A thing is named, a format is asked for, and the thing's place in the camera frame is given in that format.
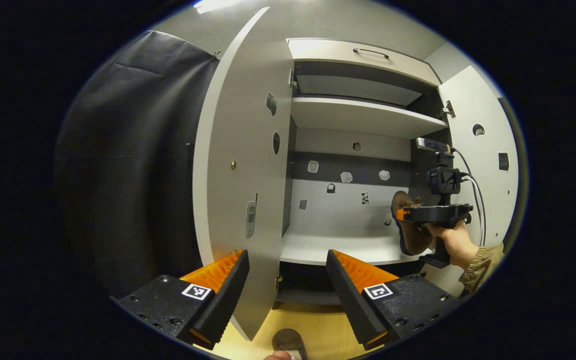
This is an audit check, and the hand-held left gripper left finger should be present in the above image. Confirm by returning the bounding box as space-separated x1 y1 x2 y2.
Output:
117 249 250 351

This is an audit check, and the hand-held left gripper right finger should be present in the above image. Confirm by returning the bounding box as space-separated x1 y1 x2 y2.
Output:
325 249 464 351

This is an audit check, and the brown fuzzy shoe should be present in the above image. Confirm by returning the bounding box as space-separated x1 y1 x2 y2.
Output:
272 328 309 360
390 191 436 257

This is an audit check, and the white shoe cabinet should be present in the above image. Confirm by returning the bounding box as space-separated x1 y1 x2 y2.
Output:
280 37 456 306

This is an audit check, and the white cabinet drawer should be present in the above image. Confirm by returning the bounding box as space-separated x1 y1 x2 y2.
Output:
287 38 441 87

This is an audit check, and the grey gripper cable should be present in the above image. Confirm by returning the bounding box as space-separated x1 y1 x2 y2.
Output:
450 147 487 247

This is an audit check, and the metal drawer handle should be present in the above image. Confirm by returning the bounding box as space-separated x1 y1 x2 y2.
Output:
352 48 390 60

